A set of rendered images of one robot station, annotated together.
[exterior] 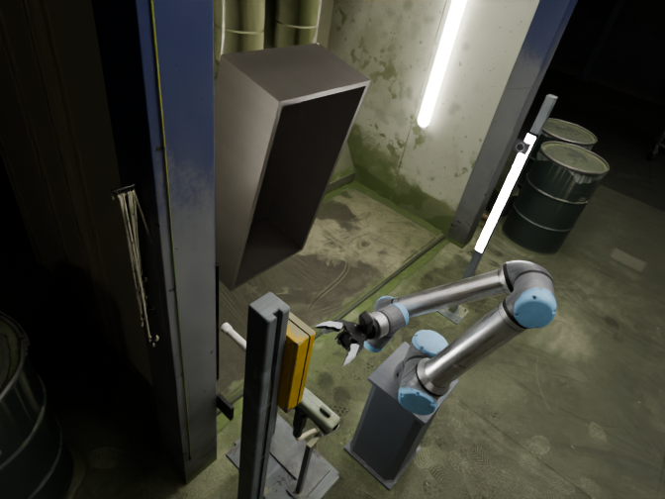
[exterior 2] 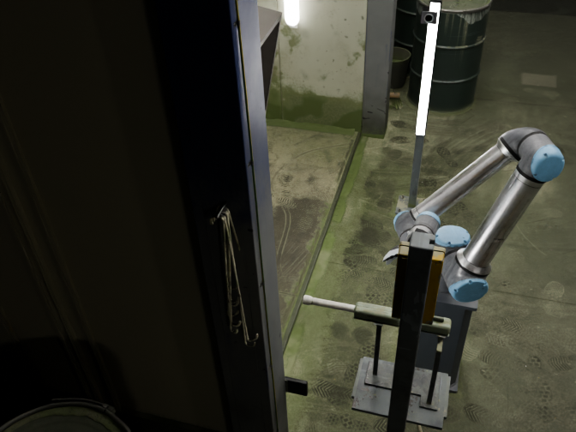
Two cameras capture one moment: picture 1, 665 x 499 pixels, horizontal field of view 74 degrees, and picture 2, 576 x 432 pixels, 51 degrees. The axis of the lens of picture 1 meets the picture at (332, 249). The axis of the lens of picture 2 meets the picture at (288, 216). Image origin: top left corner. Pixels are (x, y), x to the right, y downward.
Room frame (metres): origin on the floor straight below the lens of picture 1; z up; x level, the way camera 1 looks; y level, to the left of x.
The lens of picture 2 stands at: (-0.38, 0.71, 2.66)
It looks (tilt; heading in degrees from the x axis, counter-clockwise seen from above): 40 degrees down; 344
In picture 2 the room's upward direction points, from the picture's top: 3 degrees counter-clockwise
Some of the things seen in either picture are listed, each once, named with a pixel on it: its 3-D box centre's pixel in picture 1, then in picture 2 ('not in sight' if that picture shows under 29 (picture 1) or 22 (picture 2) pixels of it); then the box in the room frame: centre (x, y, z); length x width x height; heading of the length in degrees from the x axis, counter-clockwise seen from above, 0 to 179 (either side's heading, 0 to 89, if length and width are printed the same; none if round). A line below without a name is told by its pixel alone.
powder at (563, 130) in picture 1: (565, 132); not in sight; (4.34, -1.99, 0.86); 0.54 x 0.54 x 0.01
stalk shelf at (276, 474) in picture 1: (282, 463); (400, 391); (0.71, 0.02, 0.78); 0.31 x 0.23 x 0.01; 56
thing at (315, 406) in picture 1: (273, 387); (374, 327); (0.81, 0.10, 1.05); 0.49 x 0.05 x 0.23; 56
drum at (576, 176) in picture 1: (550, 199); (447, 50); (3.70, -1.87, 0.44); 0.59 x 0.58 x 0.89; 161
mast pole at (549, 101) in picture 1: (493, 222); (424, 100); (2.45, -0.97, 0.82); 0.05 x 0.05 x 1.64; 56
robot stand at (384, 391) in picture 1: (397, 417); (435, 323); (1.26, -0.48, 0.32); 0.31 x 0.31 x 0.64; 56
